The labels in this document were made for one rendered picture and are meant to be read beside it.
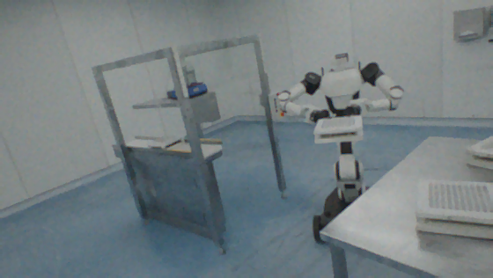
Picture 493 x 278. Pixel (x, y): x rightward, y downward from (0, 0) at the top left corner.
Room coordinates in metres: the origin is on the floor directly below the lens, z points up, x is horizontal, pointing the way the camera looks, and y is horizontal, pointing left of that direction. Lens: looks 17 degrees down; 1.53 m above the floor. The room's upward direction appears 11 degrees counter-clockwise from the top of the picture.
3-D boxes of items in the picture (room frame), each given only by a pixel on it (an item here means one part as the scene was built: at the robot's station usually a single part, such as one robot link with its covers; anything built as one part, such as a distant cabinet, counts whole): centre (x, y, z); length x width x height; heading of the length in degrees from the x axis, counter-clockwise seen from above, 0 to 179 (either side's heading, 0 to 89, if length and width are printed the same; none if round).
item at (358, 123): (1.64, -0.54, 1.03); 0.25 x 0.24 x 0.02; 67
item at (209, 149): (2.76, 0.77, 0.81); 1.35 x 0.25 x 0.05; 48
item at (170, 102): (2.50, 0.50, 1.25); 0.62 x 0.38 x 0.04; 48
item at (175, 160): (2.76, 0.77, 0.77); 1.30 x 0.29 x 0.10; 48
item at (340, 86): (2.28, -0.81, 1.12); 0.34 x 0.30 x 0.36; 67
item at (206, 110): (2.46, 0.26, 1.14); 0.22 x 0.11 x 0.20; 48
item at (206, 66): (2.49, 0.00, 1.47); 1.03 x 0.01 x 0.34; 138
